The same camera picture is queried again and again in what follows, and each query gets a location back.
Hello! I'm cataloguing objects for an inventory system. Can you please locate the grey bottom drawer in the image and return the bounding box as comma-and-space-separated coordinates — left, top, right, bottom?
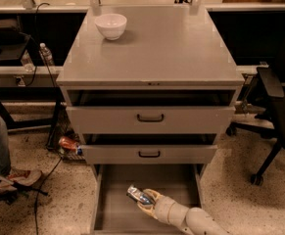
90, 164, 202, 235

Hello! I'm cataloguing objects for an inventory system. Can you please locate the black office chair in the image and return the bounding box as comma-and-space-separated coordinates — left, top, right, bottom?
225, 10, 285, 186

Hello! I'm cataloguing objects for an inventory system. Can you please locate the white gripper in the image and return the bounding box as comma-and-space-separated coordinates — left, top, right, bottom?
137, 189, 185, 226

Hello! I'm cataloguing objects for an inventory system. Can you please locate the black drawer handle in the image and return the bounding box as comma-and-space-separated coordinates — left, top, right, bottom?
136, 114, 165, 122
138, 151, 161, 159

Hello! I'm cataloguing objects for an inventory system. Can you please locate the grey middle drawer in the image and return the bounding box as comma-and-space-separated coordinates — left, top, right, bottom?
80, 145, 217, 165

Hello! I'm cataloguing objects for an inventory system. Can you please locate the silver redbull can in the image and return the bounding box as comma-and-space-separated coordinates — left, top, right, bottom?
126, 185, 154, 206

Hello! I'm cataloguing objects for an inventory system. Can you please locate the clear water bottle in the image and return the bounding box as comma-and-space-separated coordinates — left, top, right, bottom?
40, 43, 55, 68

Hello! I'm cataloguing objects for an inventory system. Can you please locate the black floor cable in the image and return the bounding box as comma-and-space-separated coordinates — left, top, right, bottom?
33, 157, 63, 235

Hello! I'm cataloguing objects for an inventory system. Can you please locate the black middle drawer handle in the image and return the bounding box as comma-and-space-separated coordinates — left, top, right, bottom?
138, 151, 161, 159

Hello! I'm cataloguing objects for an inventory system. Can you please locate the white red sneaker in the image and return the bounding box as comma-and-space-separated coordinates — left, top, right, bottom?
7, 167, 42, 186

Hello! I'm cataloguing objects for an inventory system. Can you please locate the clear plastic cup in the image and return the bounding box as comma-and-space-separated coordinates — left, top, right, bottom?
21, 51, 35, 72

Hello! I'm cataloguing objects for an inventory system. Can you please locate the black top drawer handle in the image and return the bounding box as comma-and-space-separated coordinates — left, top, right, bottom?
136, 114, 165, 122

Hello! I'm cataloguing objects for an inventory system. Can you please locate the grey drawer cabinet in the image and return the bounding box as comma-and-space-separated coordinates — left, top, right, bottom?
56, 5, 246, 168

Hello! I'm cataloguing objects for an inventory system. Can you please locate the white ceramic bowl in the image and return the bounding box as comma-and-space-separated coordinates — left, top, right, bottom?
94, 14, 127, 40

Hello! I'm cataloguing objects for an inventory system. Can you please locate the grey top drawer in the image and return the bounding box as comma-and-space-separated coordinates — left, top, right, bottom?
67, 107, 234, 134

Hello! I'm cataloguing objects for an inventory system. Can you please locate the grey drawer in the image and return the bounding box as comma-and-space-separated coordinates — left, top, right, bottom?
90, 164, 202, 235
80, 145, 217, 165
67, 107, 234, 134

